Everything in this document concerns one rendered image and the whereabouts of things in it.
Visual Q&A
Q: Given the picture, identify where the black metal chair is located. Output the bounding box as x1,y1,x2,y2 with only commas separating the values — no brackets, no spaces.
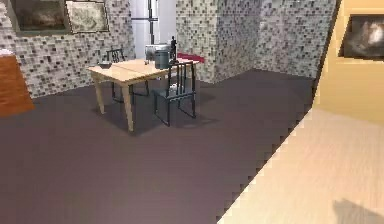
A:
105,48,150,104
151,61,198,128

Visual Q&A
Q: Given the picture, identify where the red rectangular tray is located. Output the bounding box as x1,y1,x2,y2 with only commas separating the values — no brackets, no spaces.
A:
177,52,206,64

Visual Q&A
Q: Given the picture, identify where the grey cylindrical pot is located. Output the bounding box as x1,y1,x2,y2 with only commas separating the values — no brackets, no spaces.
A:
154,49,171,70

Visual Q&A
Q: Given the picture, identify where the black slim bottle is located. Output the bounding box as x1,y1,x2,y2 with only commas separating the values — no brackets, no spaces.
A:
169,35,177,64

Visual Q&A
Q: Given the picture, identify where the light wooden dining table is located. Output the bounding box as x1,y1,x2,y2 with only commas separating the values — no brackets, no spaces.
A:
86,57,201,133

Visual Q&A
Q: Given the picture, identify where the white fridge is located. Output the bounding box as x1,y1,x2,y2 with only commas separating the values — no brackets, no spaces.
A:
129,0,178,61

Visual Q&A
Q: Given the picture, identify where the pale framed picture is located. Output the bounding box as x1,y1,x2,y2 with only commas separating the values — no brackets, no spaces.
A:
65,0,111,34

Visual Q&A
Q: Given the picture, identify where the brown wooden cupboard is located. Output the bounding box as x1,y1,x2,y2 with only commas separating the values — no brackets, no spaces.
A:
0,49,36,118

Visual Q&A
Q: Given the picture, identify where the dark blurry framed picture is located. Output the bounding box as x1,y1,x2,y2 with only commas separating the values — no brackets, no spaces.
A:
337,13,384,62

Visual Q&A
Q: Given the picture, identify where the black fridge handle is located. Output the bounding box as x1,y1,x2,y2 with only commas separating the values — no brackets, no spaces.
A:
147,0,159,46

